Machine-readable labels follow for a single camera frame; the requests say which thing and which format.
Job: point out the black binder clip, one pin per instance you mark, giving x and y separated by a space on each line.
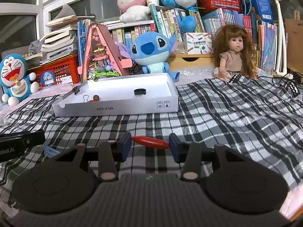
77 89
85 98

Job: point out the stack of worn books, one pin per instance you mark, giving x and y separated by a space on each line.
59 42

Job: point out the black white plaid blanket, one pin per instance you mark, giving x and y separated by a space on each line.
213 111

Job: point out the pink bunny plush toy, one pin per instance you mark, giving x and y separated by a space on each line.
132 2

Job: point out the white pipe rack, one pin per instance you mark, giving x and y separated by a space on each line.
280 40

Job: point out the pink triangular miniature house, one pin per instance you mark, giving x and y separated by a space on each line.
101 52

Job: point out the shelf of colourful books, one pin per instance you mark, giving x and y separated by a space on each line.
227 19

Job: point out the blue cardboard box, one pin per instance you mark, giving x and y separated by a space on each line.
259 2

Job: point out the blue robot cat plush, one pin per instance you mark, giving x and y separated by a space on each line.
14 75

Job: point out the white cardboard box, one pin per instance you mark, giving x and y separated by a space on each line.
113 108

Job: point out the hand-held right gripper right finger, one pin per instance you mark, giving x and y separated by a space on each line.
173 146

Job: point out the brown-haired baby doll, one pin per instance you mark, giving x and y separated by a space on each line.
233 52

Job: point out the brown walnut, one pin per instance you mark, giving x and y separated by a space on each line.
96 97

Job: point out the white pocket printer box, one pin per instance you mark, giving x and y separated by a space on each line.
197 43

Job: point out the brown cardboard box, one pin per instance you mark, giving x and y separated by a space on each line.
294 45

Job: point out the grey cloth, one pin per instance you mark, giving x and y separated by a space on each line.
35 46

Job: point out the red plastic basket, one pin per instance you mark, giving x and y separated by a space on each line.
61 71
219 1

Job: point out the black round jar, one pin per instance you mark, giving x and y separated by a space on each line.
140 92

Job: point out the blue alien plush toy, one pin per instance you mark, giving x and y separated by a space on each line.
150 52

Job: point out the wooden drawer box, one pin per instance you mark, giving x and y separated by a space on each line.
184 62

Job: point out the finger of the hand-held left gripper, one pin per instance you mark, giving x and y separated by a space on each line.
28 138

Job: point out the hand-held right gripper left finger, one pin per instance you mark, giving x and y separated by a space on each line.
127 145

